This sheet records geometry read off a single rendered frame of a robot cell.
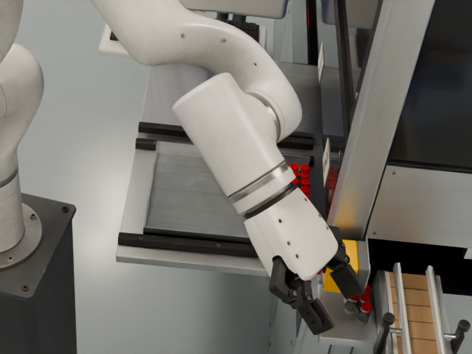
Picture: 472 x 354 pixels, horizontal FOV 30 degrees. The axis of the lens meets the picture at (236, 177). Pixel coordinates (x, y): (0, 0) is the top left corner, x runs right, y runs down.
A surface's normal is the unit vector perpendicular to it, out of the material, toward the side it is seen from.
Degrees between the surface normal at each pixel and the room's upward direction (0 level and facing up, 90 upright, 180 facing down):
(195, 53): 114
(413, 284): 0
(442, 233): 90
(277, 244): 66
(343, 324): 0
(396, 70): 90
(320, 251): 46
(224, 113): 42
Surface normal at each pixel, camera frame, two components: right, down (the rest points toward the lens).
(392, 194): -0.04, 0.69
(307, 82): 0.11, -0.72
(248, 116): 0.59, -0.34
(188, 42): 0.53, 0.62
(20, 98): 0.71, 0.56
